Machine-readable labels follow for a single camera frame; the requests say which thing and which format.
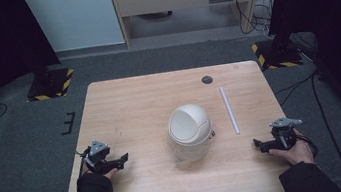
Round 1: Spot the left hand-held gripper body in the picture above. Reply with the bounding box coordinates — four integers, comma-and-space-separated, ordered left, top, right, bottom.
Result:
80, 138, 116, 177

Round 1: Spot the white cable bundle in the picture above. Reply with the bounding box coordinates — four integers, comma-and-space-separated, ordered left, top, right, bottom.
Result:
249, 0, 278, 42

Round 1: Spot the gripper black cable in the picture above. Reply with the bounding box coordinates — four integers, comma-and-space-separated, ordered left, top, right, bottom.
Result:
74, 147, 95, 178
294, 131, 320, 161

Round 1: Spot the white wall panel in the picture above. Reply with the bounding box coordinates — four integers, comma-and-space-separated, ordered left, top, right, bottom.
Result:
23, 0, 127, 57

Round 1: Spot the dark round table grommet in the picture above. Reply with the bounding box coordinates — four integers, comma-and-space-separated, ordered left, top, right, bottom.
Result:
200, 74, 214, 85

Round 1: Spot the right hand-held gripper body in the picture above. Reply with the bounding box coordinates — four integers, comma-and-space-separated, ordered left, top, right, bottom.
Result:
268, 114, 307, 153

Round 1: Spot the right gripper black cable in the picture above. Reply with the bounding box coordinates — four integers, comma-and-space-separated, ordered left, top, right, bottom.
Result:
294, 131, 320, 161

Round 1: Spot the person's left hand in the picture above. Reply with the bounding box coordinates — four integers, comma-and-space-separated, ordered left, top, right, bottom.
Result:
103, 168, 121, 182

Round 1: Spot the person's right hand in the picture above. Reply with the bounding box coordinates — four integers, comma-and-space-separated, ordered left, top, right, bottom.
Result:
266, 128, 316, 170

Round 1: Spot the white plastic tube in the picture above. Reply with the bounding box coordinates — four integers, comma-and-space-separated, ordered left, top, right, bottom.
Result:
218, 84, 241, 137

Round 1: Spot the striped black stand base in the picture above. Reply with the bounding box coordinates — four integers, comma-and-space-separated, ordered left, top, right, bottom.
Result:
23, 66, 78, 104
250, 35, 305, 73

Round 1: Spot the long black floor cable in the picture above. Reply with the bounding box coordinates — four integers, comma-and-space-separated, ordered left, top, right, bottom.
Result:
271, 65, 341, 192

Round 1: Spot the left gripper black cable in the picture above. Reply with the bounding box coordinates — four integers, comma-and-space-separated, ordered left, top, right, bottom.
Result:
74, 147, 95, 178

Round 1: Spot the white swing-lid trash can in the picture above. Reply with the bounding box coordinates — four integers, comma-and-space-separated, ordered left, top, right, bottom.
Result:
163, 100, 220, 165

